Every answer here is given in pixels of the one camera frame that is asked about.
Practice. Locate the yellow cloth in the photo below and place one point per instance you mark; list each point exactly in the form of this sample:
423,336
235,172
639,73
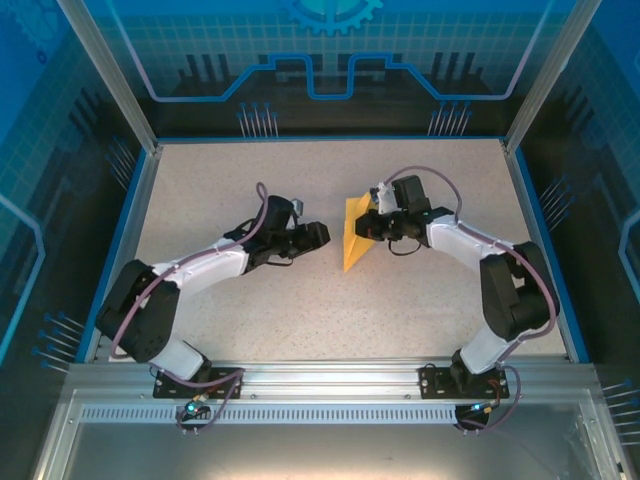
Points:
352,252

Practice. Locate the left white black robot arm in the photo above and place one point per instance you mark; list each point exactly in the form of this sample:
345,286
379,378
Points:
140,310

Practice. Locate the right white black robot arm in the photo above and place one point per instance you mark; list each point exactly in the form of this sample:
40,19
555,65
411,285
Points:
515,295

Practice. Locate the blue aluminium table side rail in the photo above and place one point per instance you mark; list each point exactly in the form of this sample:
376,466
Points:
524,200
142,200

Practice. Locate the aluminium mounting rail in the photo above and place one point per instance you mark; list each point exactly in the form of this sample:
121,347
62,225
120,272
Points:
325,380

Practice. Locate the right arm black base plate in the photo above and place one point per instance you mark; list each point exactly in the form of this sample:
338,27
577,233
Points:
432,385

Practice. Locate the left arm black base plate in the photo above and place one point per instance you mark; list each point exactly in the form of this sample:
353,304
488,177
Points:
167,390

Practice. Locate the aluminium frame post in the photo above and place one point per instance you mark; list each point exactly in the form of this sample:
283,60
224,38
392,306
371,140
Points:
550,75
110,75

